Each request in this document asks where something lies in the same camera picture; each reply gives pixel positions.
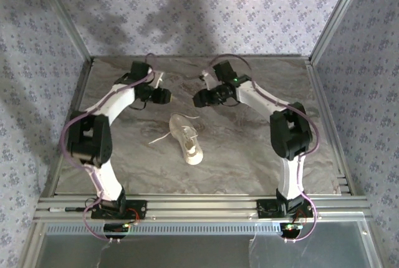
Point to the white shoelace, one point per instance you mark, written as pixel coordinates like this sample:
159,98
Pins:
159,138

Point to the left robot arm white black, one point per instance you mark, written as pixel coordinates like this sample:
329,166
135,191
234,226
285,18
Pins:
121,99

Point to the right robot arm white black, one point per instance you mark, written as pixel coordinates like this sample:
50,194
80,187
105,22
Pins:
258,99

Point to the left circuit board green light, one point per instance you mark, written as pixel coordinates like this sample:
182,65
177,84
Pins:
117,229

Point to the circuit board green light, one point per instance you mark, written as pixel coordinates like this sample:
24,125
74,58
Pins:
117,229
291,229

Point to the black white marker pen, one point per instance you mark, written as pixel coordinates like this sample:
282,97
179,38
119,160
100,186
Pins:
67,209

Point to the grey metal sheet panel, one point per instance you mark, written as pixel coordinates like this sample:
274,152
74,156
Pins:
187,252

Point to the right circuit board green light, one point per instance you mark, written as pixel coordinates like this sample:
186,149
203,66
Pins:
291,229

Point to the aluminium rear frame rail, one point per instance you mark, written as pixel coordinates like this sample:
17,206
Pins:
187,57

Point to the aluminium left side rail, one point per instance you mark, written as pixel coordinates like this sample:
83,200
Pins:
79,93

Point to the aluminium left corner post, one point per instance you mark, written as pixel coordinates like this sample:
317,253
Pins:
65,15

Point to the aluminium corner post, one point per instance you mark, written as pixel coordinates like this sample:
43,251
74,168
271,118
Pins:
65,15
339,15

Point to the aluminium right side rail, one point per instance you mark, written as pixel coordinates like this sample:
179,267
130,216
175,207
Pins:
321,93

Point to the aluminium base frame rail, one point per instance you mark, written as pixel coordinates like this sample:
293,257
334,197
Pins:
202,207

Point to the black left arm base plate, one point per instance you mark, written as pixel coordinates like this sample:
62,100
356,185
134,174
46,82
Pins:
140,208

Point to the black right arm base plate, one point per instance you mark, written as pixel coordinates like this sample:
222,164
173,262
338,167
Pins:
265,208

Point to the aluminium right corner post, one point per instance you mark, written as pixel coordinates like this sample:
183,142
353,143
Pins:
339,15

